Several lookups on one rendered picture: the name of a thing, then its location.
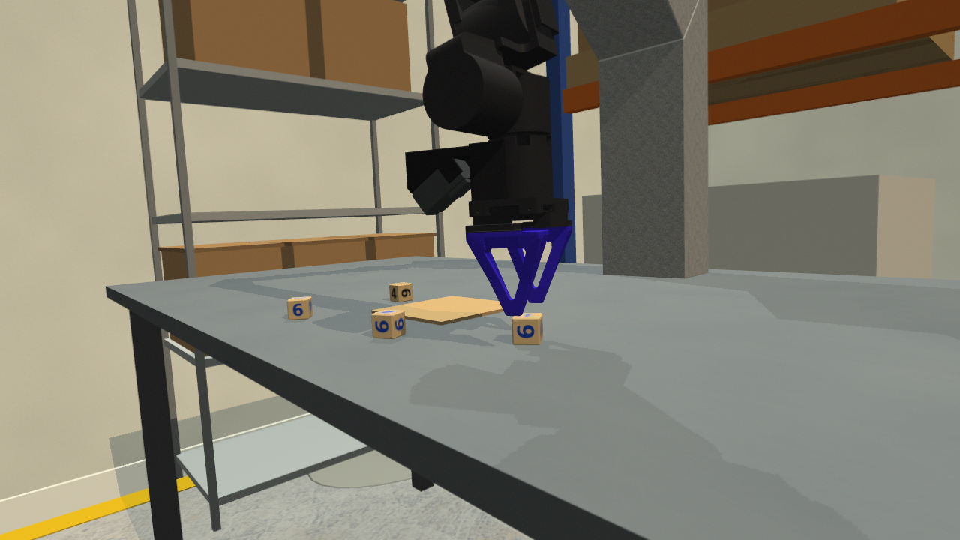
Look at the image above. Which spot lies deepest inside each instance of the beige letter block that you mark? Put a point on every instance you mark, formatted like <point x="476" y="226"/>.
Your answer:
<point x="527" y="329"/>
<point x="388" y="324"/>
<point x="300" y="308"/>
<point x="401" y="292"/>

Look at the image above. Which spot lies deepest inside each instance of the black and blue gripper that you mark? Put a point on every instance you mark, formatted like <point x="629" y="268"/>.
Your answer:
<point x="531" y="175"/>

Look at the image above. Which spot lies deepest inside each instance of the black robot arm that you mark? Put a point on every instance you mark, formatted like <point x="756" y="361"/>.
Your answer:
<point x="468" y="89"/>

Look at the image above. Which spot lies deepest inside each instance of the orange flat mat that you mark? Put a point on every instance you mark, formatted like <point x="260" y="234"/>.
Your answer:
<point x="447" y="310"/>

